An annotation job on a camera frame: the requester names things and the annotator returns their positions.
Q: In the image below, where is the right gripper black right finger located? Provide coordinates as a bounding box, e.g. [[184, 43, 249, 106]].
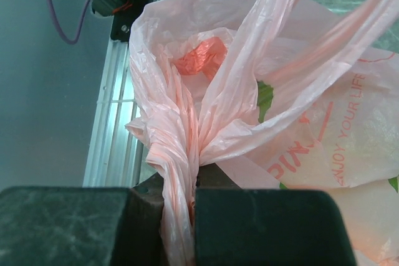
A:
[[195, 164, 356, 265]]

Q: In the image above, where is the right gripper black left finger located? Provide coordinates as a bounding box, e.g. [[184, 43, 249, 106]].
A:
[[1, 175, 163, 265]]

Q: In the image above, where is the pink plastic bag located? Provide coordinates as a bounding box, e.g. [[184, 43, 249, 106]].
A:
[[127, 0, 398, 265]]

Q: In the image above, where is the aluminium rail frame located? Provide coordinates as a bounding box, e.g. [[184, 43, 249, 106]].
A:
[[83, 0, 157, 187]]

